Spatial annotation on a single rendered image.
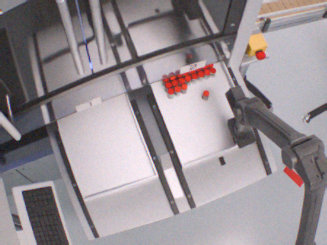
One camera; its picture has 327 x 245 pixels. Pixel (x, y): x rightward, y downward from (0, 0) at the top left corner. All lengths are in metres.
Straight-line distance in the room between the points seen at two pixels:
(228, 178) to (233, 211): 0.90
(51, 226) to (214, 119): 0.69
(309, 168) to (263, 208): 1.54
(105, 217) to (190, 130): 0.41
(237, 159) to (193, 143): 0.16
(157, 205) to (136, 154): 0.18
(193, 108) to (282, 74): 1.17
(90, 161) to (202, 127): 0.38
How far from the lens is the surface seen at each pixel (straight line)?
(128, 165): 1.70
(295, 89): 2.82
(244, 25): 1.47
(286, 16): 1.92
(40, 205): 1.79
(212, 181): 1.70
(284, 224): 2.66
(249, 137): 1.61
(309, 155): 1.13
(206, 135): 1.73
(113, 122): 1.74
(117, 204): 1.69
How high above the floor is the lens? 2.55
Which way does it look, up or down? 75 degrees down
